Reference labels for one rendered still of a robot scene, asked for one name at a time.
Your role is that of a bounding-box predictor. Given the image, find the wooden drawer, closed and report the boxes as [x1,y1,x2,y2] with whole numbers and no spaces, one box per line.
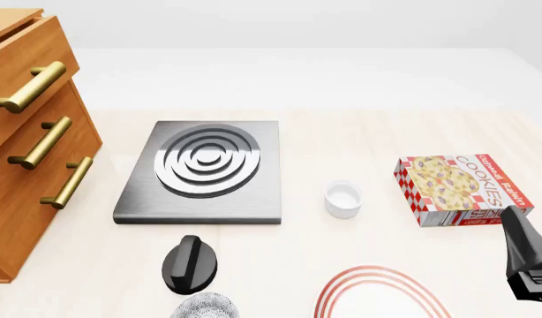
[0,79,90,216]
[0,111,103,284]

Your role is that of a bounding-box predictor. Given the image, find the wooden drawer, slightly open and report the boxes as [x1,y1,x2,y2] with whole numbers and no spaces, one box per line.
[0,15,81,157]

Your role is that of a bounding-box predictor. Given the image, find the wooden cabinet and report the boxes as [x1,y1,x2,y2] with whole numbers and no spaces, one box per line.
[0,8,103,284]

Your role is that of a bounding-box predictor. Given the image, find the flat stove plate with rings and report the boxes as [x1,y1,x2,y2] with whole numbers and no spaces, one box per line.
[112,119,283,227]

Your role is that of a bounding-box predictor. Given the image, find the red white cookies box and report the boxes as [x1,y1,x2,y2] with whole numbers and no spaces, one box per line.
[393,153,536,229]

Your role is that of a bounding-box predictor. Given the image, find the round black stove knob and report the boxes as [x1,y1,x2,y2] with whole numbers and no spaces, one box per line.
[161,233,220,297]

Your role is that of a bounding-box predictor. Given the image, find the brass drawer handle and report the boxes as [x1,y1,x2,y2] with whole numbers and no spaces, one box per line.
[39,156,94,211]
[0,60,68,115]
[7,115,74,171]

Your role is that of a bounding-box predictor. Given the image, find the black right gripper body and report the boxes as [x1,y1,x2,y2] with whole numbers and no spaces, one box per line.
[505,263,542,304]

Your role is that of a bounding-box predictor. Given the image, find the white plate with red rings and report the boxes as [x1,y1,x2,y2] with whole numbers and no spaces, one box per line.
[312,262,454,318]

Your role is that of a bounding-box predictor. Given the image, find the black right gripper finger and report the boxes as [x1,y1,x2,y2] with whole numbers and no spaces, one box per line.
[500,204,542,276]

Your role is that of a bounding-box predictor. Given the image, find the patterned grey bowl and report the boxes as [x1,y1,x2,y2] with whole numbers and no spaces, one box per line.
[169,291,242,318]

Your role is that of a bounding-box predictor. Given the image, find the small white ramekin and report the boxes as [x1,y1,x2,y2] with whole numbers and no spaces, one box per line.
[323,178,365,220]

